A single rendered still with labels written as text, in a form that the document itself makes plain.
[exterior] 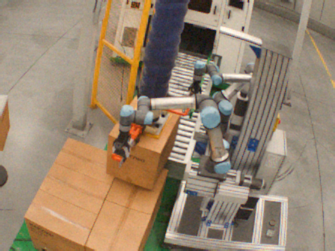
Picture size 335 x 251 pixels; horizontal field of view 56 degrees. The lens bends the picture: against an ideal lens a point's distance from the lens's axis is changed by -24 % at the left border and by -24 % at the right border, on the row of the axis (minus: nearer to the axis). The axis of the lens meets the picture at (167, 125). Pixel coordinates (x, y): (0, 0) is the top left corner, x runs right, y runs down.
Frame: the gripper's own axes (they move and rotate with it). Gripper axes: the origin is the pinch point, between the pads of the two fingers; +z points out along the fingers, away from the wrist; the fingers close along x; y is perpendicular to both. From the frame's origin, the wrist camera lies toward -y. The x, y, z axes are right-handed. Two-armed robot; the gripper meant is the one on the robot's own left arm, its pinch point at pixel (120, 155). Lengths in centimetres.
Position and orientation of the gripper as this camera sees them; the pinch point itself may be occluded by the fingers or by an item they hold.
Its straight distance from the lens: 261.5
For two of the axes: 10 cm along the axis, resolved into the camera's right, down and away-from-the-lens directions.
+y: 2.8, -5.3, 8.0
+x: -9.4, -3.1, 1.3
